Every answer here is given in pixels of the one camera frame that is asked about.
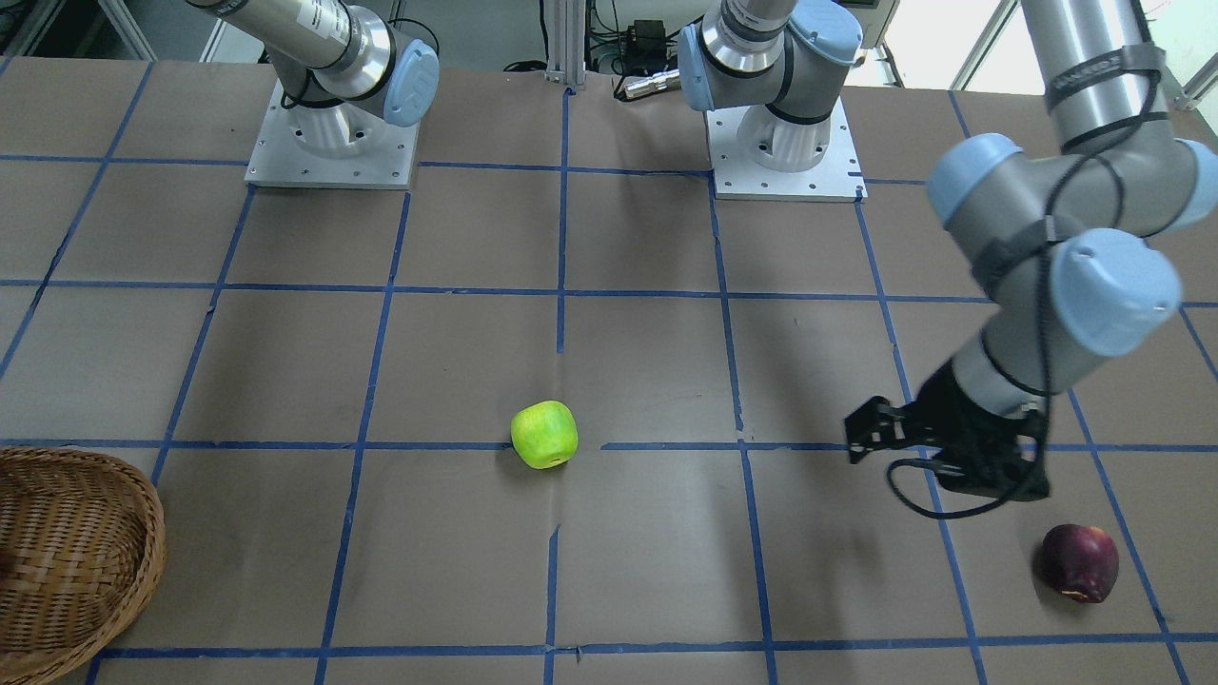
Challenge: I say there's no green apple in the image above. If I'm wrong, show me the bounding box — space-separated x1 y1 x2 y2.
510 400 580 470

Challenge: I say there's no aluminium frame post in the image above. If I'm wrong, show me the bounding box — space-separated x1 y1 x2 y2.
540 1 587 91

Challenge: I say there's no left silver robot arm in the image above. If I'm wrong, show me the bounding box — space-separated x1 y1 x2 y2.
678 1 1216 517

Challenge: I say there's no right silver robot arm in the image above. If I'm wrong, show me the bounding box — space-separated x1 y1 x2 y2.
195 1 441 183

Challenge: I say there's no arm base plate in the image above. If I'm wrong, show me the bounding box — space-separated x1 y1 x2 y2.
704 99 868 204
245 83 421 190

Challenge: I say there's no woven wicker basket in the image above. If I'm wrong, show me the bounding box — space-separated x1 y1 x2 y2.
1 446 168 684

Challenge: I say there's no dark red apple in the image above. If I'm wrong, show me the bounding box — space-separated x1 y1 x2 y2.
1032 523 1121 605

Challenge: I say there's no silver cylindrical connector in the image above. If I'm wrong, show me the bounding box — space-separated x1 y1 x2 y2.
614 68 681 104

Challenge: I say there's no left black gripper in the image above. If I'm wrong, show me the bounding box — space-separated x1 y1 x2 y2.
843 361 1051 502

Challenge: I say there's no black power adapter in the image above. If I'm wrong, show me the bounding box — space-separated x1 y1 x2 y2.
622 20 667 72

